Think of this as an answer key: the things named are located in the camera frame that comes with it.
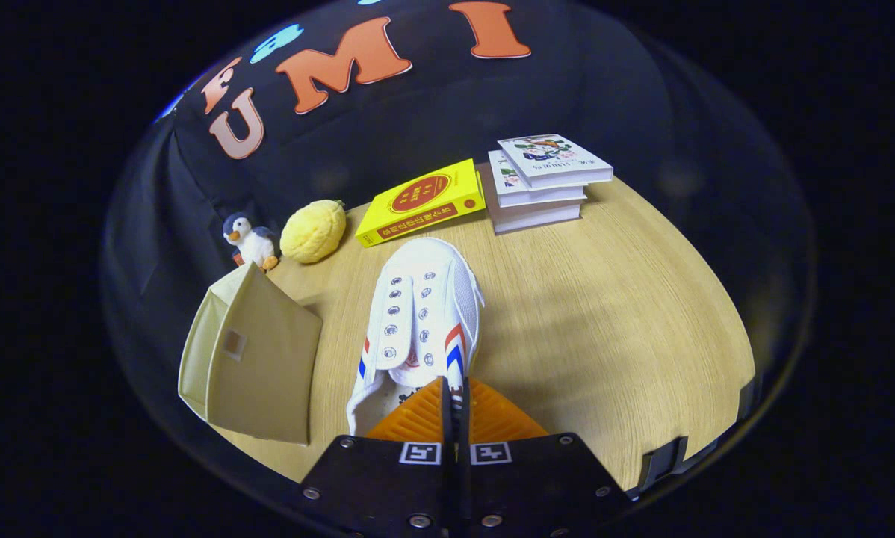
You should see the penguin plush toy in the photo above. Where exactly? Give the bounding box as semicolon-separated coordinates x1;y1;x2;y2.
222;213;279;271

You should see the beige storage box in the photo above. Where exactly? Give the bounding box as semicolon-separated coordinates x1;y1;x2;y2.
178;262;323;446

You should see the yellow round plush toy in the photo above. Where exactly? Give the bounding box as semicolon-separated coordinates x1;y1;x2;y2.
279;199;347;264

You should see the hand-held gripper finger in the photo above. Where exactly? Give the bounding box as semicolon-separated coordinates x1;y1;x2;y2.
298;376;456;538
459;376;631;538

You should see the white canvas shoe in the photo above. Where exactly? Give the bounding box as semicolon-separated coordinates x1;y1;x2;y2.
345;237;486;438

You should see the yellow book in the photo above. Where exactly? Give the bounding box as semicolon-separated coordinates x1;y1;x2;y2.
355;158;487;248

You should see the black table edge bracket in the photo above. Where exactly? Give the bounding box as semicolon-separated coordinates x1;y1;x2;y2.
737;374;762;423
637;436;689;490

